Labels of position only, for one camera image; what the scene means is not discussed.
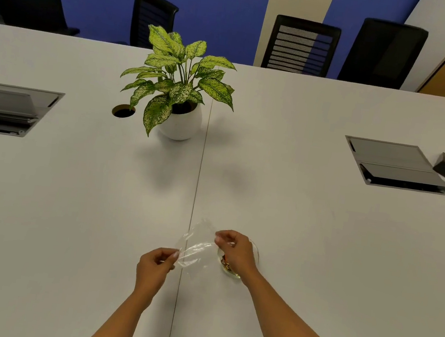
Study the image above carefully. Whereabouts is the person's left hand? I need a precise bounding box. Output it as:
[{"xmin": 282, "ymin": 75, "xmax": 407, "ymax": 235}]
[{"xmin": 132, "ymin": 244, "xmax": 181, "ymax": 304}]

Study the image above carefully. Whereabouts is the person's right hand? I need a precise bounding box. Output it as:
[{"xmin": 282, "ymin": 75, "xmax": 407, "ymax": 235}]
[{"xmin": 209, "ymin": 228, "xmax": 266, "ymax": 289}]

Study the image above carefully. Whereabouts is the glass bowl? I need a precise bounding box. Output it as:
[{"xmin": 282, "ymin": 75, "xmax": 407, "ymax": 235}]
[{"xmin": 214, "ymin": 235, "xmax": 262, "ymax": 283}]

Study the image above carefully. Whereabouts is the clear plastic bag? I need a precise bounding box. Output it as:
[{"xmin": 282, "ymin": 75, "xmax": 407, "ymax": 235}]
[{"xmin": 170, "ymin": 215, "xmax": 225, "ymax": 281}]

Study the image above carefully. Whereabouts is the person's left forearm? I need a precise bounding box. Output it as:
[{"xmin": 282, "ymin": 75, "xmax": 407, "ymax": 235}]
[{"xmin": 82, "ymin": 281, "xmax": 158, "ymax": 337}]

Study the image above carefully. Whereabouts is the person's right forearm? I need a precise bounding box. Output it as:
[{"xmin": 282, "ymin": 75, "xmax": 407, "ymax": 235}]
[{"xmin": 235, "ymin": 269, "xmax": 375, "ymax": 337}]

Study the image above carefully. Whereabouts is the white round plant pot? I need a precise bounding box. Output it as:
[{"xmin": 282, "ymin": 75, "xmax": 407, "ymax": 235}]
[{"xmin": 155, "ymin": 97, "xmax": 205, "ymax": 144}]

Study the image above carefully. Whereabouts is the green spotted leaf plant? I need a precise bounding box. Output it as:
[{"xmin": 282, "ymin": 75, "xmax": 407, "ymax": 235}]
[{"xmin": 112, "ymin": 21, "xmax": 244, "ymax": 148}]

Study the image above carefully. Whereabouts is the black slatted-back office chair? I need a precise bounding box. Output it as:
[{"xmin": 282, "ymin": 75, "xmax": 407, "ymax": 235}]
[{"xmin": 260, "ymin": 12, "xmax": 343, "ymax": 79}]

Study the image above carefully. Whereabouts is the black mesh office chair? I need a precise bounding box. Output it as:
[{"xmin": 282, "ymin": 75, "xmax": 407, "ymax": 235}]
[{"xmin": 128, "ymin": 0, "xmax": 181, "ymax": 53}]

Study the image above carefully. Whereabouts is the round table cable grommet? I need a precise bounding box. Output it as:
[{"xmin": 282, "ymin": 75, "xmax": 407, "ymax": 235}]
[{"xmin": 111, "ymin": 102, "xmax": 137, "ymax": 120}]

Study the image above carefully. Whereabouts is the grey table cable box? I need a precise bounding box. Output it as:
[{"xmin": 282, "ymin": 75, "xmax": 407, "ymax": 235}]
[
  {"xmin": 0, "ymin": 83, "xmax": 66, "ymax": 143},
  {"xmin": 339, "ymin": 135, "xmax": 445, "ymax": 196}
]

